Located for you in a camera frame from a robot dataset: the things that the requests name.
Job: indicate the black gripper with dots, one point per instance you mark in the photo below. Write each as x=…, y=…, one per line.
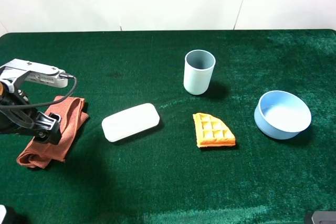
x=45, y=128

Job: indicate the red-brown cloth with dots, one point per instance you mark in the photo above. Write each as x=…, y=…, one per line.
x=72, y=118

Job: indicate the grey robot base corner right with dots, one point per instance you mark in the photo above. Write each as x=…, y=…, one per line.
x=320, y=217

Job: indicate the white rounded rectangular case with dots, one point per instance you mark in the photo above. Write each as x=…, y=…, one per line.
x=130, y=122

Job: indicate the orange waffle piece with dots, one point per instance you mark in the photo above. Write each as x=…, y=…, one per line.
x=212, y=132

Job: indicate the light blue plastic cup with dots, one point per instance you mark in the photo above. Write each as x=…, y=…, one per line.
x=198, y=69

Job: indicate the blue plastic bowl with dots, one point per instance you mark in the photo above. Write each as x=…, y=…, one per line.
x=281, y=115

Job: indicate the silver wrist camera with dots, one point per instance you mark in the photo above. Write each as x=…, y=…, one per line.
x=16, y=71

